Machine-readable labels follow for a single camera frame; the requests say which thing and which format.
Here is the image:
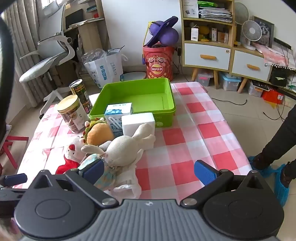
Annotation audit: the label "burger plush toy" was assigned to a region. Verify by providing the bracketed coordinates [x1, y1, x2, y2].
[83, 118, 115, 146]

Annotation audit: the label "grey round fan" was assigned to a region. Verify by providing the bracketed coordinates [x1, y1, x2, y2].
[235, 2, 249, 26]

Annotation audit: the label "red printed bucket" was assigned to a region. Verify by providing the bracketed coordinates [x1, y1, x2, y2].
[142, 44, 175, 81]

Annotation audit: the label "red stool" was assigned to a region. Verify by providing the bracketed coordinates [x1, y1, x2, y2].
[0, 136, 29, 169]

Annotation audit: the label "clear plastic bag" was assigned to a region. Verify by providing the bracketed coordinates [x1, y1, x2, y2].
[81, 48, 108, 64]

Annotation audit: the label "pink table cloth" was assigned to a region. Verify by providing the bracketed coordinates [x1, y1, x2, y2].
[254, 43, 296, 70]

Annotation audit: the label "green plastic bin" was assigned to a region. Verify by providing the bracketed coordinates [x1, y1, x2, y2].
[88, 78, 176, 128]

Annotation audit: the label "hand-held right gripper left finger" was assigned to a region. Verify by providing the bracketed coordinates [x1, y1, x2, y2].
[28, 159, 119, 209]

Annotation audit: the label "clear storage box pink contents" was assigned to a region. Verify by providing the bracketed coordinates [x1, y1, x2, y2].
[196, 70, 214, 87]

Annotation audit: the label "person's dark trousers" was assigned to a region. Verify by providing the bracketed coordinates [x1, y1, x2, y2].
[253, 102, 296, 186]

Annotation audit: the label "white foam block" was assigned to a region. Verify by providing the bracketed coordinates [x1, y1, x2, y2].
[121, 112, 156, 149]

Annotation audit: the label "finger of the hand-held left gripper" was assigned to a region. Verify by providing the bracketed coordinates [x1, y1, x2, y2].
[0, 173, 28, 188]

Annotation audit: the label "santa plush toy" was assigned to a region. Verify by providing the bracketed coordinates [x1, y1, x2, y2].
[55, 137, 86, 175]

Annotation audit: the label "white product box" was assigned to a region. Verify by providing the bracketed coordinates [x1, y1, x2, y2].
[183, 0, 199, 18]

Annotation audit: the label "blue white carton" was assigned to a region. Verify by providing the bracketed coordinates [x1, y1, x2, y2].
[104, 102, 134, 137]

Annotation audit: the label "white desk fan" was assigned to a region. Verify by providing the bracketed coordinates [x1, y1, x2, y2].
[240, 20, 263, 51]

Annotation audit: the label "tall dark can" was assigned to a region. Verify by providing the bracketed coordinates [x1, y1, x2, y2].
[69, 79, 93, 114]

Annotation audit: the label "stack of papers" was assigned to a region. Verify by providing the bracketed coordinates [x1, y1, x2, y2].
[198, 7, 233, 23]

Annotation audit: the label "red box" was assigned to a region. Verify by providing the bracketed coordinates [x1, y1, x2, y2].
[262, 89, 285, 102]

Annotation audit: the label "black floor cable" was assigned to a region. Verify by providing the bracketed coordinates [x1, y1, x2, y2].
[211, 97, 248, 106]
[262, 100, 289, 121]

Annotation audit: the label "round yellow wooden disc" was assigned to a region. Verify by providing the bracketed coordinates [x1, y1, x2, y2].
[57, 95, 89, 134]

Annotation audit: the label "white cloth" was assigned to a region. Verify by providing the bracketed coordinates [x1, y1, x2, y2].
[109, 162, 142, 199]

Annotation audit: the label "white shopping bag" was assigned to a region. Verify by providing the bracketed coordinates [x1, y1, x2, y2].
[82, 47, 128, 88]

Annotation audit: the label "low wooden drawer cabinet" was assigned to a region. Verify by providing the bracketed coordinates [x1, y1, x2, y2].
[231, 44, 273, 93]

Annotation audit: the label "rabbit plush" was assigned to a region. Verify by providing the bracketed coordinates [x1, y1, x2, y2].
[79, 123, 156, 186]

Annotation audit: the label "small white barcode box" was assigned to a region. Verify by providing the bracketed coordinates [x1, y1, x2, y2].
[191, 26, 200, 42]

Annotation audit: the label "dark picture frame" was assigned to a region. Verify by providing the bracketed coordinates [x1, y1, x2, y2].
[252, 16, 275, 48]

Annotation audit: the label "white office chair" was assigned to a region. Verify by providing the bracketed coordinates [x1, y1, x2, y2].
[19, 3, 77, 120]

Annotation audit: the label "yellow toy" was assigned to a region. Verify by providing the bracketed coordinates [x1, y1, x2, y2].
[199, 26, 210, 42]

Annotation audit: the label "wooden desk shelf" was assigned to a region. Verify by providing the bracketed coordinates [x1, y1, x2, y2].
[63, 0, 110, 51]

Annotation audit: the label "red white checked tablecloth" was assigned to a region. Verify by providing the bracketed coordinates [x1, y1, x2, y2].
[13, 81, 252, 200]

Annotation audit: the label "black bag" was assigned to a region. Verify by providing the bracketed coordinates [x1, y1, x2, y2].
[269, 66, 294, 87]

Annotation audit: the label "black monitor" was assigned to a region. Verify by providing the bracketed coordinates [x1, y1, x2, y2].
[65, 9, 84, 29]

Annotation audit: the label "blue shoe cover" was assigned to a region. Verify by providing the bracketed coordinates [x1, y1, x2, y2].
[248, 156, 270, 178]
[274, 163, 293, 207]

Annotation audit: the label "beige curtain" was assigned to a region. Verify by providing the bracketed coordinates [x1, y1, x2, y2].
[5, 0, 44, 107]

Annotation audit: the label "clear storage box blue lid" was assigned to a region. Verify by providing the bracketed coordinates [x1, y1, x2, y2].
[218, 72, 242, 92]

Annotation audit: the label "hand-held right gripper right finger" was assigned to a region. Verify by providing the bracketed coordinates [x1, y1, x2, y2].
[180, 160, 270, 208]

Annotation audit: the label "tall wooden shelf cabinet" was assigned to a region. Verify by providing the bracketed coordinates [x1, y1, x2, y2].
[179, 0, 235, 88]

